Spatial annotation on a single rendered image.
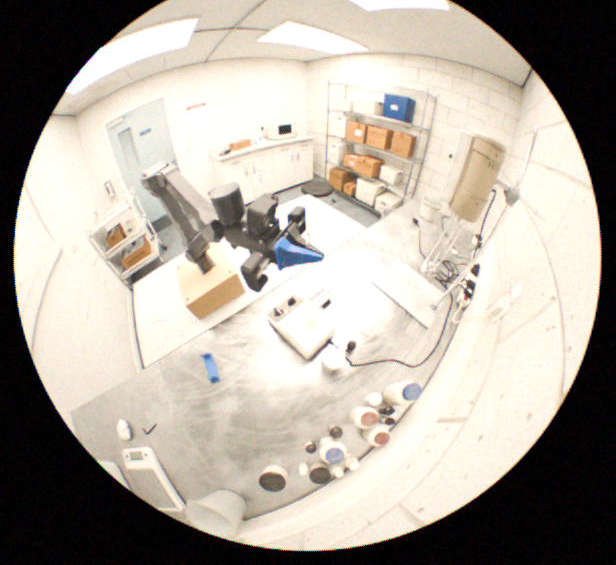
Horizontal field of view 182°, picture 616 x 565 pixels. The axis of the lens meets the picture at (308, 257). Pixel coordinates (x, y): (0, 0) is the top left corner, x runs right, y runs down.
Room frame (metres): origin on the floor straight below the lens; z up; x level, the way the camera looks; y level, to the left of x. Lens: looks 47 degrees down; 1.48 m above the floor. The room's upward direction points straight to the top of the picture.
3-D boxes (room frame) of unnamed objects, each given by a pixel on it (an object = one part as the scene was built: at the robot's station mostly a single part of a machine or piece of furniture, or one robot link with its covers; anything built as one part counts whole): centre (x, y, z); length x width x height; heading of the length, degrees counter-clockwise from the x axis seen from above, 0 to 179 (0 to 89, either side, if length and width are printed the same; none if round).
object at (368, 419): (-0.07, -0.14, 0.95); 0.06 x 0.06 x 0.11
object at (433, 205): (0.91, -0.79, 1.01); 0.14 x 0.14 x 0.21
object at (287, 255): (0.20, 0.01, 1.25); 0.07 x 0.04 x 0.06; 65
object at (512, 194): (0.29, -0.53, 1.41); 0.25 x 0.11 x 0.05; 40
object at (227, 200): (0.30, 0.17, 1.29); 0.11 x 0.08 x 0.12; 67
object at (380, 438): (-0.14, -0.18, 0.95); 0.06 x 0.06 x 0.10
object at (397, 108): (2.57, -0.89, 0.95); 1.43 x 0.41 x 1.90; 40
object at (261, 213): (0.26, 0.08, 1.31); 0.07 x 0.06 x 0.07; 157
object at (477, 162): (0.36, -0.42, 1.40); 0.15 x 0.11 x 0.24; 40
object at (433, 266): (0.35, -0.43, 1.17); 0.07 x 0.07 x 0.25
